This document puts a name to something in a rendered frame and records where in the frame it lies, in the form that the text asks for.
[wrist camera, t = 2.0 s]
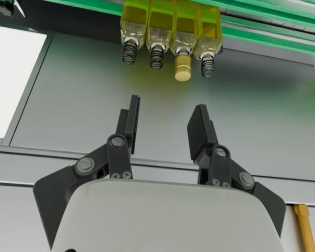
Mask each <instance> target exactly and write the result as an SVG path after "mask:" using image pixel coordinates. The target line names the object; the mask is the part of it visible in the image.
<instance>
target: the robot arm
mask: <svg viewBox="0 0 315 252"><path fill-rule="evenodd" d="M140 100H141V98H140V97H138V95H134V94H132V95H131V100H130V106H129V109H121V110H120V114H119V118H118V123H117V127H116V131H115V134H112V135H110V136H109V137H108V139H107V143H106V144H104V145H102V146H100V147H99V148H97V149H95V150H94V151H92V152H90V153H88V154H87V155H85V156H83V157H82V158H80V159H79V160H78V161H77V162H76V164H74V165H72V166H70V165H69V166H66V167H64V168H62V169H60V170H58V171H55V172H53V173H51V174H49V175H47V176H45V177H42V178H41V179H39V180H37V181H36V183H35V184H34V185H33V188H32V191H33V195H34V198H35V201H36V205H37V208H38V211H39V215H40V218H41V221H42V225H43V228H44V231H45V235H46V238H47V241H48V245H49V248H50V251H51V252H285V250H284V247H283V245H282V242H281V235H282V230H283V225H284V219H285V214H286V209H287V206H286V203H285V201H284V200H283V199H282V198H281V197H280V196H278V195H277V194H276V193H274V192H273V191H271V190H270V189H268V188H267V187H265V186H264V185H262V184H261V183H259V182H258V181H257V182H255V180H254V178H253V176H252V175H251V174H250V173H249V172H247V171H246V170H245V169H244V168H242V167H241V166H240V165H239V164H237V163H236V162H235V161H234V160H232V159H231V153H230V151H229V150H228V149H227V148H226V147H225V146H223V145H220V144H219V142H218V138H217V135H216V131H215V127H214V124H213V121H212V120H210V117H209V113H208V110H207V106H206V104H200V103H199V104H198V105H196V107H195V109H194V111H193V113H192V115H191V118H190V120H189V122H188V124H187V135H188V142H189V150H190V157H191V160H193V164H197V165H198V166H199V170H198V179H197V184H191V183H178V182H166V181H153V180H140V179H133V173H132V167H131V161H130V159H131V155H134V151H135V143H136V135H137V127H138V118H139V109H140ZM107 175H109V178H104V177H106V176H107Z"/></svg>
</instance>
